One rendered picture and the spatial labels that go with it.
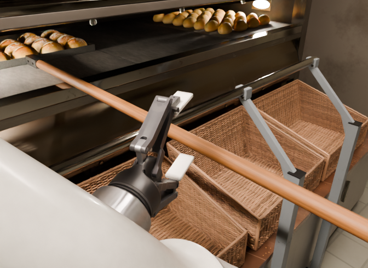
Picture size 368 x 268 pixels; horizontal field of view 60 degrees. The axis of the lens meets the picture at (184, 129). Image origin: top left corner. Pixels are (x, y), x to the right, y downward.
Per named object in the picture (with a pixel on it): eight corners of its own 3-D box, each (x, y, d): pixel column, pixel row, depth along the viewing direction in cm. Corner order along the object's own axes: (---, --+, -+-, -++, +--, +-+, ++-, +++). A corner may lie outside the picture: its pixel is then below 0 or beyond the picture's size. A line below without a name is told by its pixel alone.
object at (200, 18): (150, 21, 204) (149, 12, 202) (200, 13, 234) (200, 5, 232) (225, 35, 166) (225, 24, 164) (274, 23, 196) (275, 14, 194)
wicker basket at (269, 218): (164, 194, 147) (162, 142, 134) (237, 148, 182) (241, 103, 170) (256, 254, 117) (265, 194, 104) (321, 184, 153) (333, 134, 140)
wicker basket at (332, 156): (240, 146, 184) (245, 102, 171) (289, 117, 219) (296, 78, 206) (323, 183, 154) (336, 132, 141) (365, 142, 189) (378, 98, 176)
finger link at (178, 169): (179, 178, 57) (179, 181, 58) (194, 155, 62) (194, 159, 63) (164, 174, 58) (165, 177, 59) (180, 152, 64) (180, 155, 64)
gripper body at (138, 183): (95, 177, 42) (132, 139, 49) (106, 221, 47) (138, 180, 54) (145, 192, 39) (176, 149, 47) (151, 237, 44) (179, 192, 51)
